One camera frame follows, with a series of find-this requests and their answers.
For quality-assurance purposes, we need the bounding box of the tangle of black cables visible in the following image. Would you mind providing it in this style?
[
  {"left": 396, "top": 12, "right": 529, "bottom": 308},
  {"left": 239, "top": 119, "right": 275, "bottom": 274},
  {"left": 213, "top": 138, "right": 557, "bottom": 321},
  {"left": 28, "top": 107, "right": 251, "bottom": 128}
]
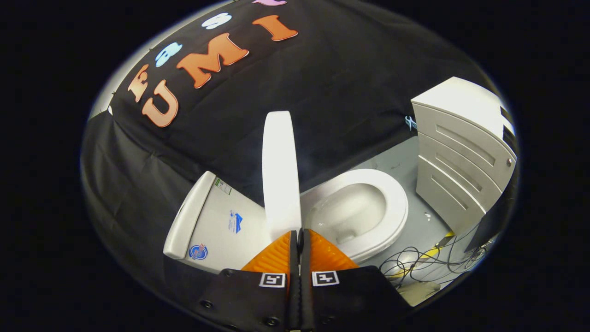
[{"left": 378, "top": 224, "right": 490, "bottom": 287}]

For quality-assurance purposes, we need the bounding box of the yellow cable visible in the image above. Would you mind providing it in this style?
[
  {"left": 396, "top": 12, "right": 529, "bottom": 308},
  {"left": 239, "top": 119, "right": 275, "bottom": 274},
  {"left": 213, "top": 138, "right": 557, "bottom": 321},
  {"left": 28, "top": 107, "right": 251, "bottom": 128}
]
[{"left": 389, "top": 231, "right": 457, "bottom": 278}]

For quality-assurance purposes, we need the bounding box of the white drawer cabinet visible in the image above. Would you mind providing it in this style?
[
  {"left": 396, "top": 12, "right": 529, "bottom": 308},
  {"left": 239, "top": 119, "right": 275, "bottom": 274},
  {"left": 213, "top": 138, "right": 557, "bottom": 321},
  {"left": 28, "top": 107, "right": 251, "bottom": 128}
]
[{"left": 411, "top": 77, "right": 518, "bottom": 237}]

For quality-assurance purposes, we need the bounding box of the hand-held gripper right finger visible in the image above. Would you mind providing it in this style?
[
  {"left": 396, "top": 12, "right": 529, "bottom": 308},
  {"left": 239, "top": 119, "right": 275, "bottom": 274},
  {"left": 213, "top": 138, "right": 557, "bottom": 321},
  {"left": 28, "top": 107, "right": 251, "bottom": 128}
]
[{"left": 301, "top": 229, "right": 412, "bottom": 332}]

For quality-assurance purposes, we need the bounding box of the white toilet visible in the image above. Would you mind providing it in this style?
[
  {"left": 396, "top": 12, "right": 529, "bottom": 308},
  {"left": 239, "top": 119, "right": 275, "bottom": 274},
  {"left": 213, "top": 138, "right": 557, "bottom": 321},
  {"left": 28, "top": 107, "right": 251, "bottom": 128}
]
[{"left": 163, "top": 168, "right": 409, "bottom": 275}]

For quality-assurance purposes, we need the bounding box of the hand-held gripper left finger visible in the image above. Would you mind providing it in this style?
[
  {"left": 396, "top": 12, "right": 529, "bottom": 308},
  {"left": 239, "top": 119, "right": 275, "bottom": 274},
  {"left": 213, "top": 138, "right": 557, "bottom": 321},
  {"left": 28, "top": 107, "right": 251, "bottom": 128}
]
[{"left": 194, "top": 230, "right": 301, "bottom": 331}]

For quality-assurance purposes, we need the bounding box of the beige flat object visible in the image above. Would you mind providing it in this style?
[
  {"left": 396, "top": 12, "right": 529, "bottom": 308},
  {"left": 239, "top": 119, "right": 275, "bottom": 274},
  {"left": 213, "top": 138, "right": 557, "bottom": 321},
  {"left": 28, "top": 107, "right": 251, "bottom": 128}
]
[{"left": 397, "top": 280, "right": 442, "bottom": 308}]

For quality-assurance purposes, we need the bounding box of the black backdrop cloth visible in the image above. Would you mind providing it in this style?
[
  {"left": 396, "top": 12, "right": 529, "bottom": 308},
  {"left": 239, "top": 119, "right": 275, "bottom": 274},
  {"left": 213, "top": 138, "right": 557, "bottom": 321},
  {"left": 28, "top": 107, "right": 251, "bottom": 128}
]
[{"left": 81, "top": 0, "right": 504, "bottom": 323}]

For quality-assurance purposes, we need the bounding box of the white toilet seat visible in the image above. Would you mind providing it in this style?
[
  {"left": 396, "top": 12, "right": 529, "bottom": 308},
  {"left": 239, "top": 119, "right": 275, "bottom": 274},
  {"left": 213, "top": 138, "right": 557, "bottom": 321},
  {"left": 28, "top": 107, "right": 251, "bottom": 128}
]
[{"left": 300, "top": 168, "right": 409, "bottom": 264}]

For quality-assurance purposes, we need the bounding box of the white toilet lid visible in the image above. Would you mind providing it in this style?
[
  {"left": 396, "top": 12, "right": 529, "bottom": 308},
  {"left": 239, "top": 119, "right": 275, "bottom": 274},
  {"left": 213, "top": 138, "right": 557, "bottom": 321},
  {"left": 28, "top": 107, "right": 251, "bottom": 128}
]
[{"left": 261, "top": 110, "right": 303, "bottom": 241}]

